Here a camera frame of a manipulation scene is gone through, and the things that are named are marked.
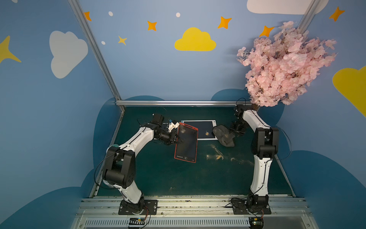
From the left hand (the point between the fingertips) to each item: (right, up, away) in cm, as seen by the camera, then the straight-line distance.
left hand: (183, 141), depth 83 cm
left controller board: (-24, -41, -10) cm, 48 cm away
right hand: (+37, +4, +18) cm, 41 cm away
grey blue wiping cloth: (+30, +1, +20) cm, 36 cm away
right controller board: (+38, -42, -9) cm, 57 cm away
